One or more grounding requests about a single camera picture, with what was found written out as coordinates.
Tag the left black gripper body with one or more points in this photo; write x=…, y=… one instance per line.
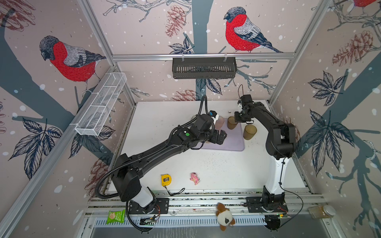
x=213, y=136

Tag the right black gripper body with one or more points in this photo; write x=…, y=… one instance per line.
x=241, y=116

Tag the pink plastic cup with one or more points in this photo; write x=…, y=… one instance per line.
x=219, y=123

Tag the brown textured cup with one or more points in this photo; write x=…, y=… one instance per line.
x=249, y=132
x=231, y=123

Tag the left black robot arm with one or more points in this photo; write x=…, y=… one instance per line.
x=123, y=180

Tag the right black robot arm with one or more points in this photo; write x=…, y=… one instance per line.
x=280, y=145

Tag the lavender plastic tray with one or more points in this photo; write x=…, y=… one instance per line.
x=233, y=142

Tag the small pink toy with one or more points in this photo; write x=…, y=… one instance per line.
x=194, y=178

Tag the yellow tape measure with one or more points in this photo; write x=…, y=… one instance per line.
x=166, y=180

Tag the brown white plush toy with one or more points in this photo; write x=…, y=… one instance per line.
x=224, y=217

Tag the clear plastic jar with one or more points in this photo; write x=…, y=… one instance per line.
x=322, y=211

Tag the green snack packet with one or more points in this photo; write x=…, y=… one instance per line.
x=116, y=217

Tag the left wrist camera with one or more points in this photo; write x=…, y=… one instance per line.
x=214, y=116

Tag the black hanging wall basket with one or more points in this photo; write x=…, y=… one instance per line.
x=204, y=68

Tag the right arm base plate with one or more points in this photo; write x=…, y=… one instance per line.
x=256, y=205

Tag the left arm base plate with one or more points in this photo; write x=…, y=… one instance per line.
x=157, y=206

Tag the white wire mesh basket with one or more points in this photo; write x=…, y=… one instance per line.
x=97, y=113

